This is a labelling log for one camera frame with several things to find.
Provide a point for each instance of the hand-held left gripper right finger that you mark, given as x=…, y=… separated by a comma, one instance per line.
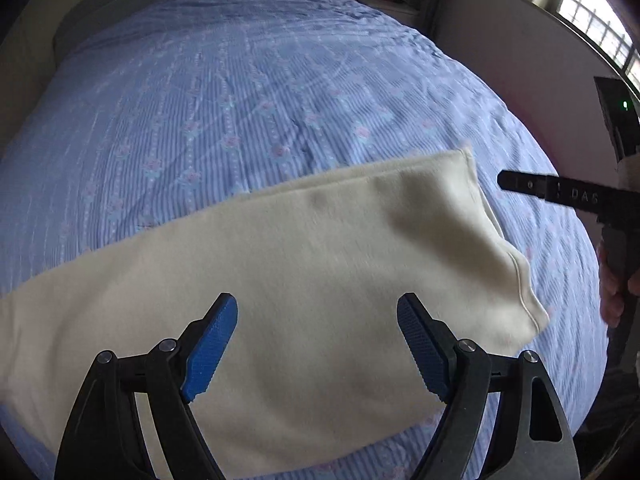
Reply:
x=422, y=342

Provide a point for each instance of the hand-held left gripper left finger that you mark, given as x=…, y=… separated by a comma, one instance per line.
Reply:
x=212, y=340

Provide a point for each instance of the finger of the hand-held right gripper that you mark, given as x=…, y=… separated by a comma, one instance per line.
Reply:
x=545, y=187

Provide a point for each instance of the cream pants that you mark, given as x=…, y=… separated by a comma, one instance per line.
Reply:
x=310, y=260

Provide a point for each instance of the person's right hand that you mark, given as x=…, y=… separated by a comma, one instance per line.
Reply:
x=611, y=295

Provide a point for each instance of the barred window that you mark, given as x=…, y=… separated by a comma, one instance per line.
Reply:
x=595, y=15

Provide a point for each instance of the bed with blue patterned sheet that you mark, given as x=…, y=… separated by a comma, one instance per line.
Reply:
x=225, y=100

